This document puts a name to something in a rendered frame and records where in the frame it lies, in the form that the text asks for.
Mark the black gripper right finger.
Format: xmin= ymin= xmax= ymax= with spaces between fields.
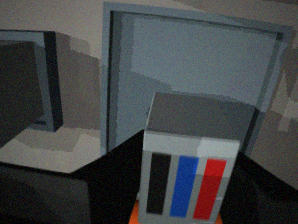
xmin=220 ymin=151 xmax=298 ymax=224

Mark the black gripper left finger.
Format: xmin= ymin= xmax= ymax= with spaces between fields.
xmin=0 ymin=129 xmax=144 ymax=224

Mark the white box with blue and yellow stripes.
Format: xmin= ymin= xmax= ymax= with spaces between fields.
xmin=0 ymin=40 xmax=44 ymax=148

